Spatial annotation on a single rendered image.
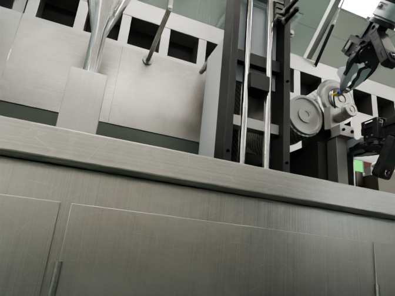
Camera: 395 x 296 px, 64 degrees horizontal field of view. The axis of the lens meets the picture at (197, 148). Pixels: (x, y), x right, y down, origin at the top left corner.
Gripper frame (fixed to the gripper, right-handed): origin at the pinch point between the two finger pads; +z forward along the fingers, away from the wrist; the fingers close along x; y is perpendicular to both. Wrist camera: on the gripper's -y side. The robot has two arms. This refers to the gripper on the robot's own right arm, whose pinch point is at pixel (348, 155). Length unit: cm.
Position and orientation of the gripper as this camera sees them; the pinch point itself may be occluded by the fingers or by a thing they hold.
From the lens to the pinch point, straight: 107.1
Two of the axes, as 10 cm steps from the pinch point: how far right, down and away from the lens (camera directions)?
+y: 0.9, -9.5, 3.0
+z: -3.5, 2.5, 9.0
